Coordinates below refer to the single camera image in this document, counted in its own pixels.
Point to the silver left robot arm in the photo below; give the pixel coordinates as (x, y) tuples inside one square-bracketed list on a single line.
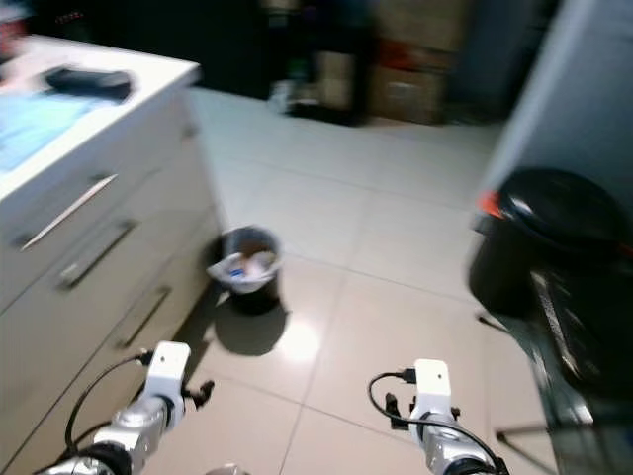
[(148, 426)]

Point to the grey door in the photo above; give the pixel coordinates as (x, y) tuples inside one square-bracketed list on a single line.
[(574, 89)]

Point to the light blue cloth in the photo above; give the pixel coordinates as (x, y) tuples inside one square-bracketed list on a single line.
[(45, 129)]

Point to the brown cardboard box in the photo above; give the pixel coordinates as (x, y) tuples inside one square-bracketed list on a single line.
[(420, 22), (406, 96)]

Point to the dark shelf unit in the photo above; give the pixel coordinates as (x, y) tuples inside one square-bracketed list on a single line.
[(331, 79)]

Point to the small dark waste bin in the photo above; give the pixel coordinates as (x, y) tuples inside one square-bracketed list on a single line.
[(252, 302)]

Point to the large black lidded bin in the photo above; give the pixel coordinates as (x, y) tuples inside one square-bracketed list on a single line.
[(544, 237)]

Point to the white bin liner bag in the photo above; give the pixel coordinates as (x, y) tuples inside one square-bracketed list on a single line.
[(235, 269)]

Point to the white drawer cabinet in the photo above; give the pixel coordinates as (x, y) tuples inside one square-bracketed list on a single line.
[(59, 327)]

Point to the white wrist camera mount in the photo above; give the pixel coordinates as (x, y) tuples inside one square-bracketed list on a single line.
[(168, 366), (432, 386)]

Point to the black pouch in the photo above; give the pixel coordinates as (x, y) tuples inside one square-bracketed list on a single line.
[(89, 83)]

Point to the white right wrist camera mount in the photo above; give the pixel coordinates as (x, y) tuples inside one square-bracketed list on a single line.
[(432, 386)]

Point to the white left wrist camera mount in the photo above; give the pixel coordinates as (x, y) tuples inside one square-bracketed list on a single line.
[(168, 366)]

